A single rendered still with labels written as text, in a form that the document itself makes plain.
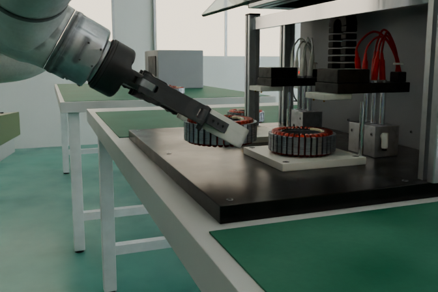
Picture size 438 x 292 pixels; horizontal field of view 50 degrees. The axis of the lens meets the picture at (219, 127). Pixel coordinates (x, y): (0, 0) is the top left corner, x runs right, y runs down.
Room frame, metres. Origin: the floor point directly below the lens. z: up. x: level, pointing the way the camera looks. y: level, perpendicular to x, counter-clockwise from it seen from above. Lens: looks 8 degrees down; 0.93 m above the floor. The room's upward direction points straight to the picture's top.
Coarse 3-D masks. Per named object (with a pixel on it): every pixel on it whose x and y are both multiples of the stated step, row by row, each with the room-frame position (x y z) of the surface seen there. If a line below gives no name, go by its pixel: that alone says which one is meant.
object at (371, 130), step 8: (352, 128) 0.84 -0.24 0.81; (368, 128) 0.80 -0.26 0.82; (376, 128) 0.78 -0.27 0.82; (384, 128) 0.79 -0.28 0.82; (392, 128) 0.79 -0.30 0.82; (352, 136) 0.84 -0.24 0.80; (368, 136) 0.80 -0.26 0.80; (376, 136) 0.78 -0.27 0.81; (392, 136) 0.79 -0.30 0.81; (352, 144) 0.84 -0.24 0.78; (368, 144) 0.80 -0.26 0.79; (376, 144) 0.78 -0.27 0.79; (392, 144) 0.79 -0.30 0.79; (368, 152) 0.80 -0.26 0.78; (376, 152) 0.78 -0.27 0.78; (384, 152) 0.79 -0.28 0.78; (392, 152) 0.79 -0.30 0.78
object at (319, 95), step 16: (320, 80) 0.81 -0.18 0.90; (336, 80) 0.76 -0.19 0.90; (352, 80) 0.77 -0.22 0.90; (368, 80) 0.78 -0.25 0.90; (384, 80) 0.80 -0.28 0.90; (320, 96) 0.77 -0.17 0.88; (336, 96) 0.76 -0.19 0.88; (368, 96) 0.84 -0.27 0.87; (384, 96) 0.80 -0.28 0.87; (368, 112) 0.84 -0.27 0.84; (384, 112) 0.80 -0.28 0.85
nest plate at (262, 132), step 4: (260, 128) 1.05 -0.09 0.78; (264, 128) 1.05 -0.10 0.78; (268, 128) 1.05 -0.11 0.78; (260, 132) 0.99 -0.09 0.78; (264, 132) 0.99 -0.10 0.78; (268, 132) 0.99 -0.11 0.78; (260, 136) 0.94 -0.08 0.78; (264, 136) 0.94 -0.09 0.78; (268, 136) 0.94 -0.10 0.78; (256, 140) 0.93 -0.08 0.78; (260, 140) 0.93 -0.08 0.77; (264, 140) 0.94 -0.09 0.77; (268, 140) 0.94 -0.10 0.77
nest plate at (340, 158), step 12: (252, 156) 0.78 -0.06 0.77; (264, 156) 0.74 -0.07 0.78; (276, 156) 0.73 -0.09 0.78; (288, 156) 0.73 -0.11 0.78; (324, 156) 0.73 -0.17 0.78; (336, 156) 0.73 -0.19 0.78; (348, 156) 0.73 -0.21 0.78; (360, 156) 0.73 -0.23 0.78; (276, 168) 0.70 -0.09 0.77; (288, 168) 0.68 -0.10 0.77; (300, 168) 0.69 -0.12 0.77; (312, 168) 0.70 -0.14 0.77
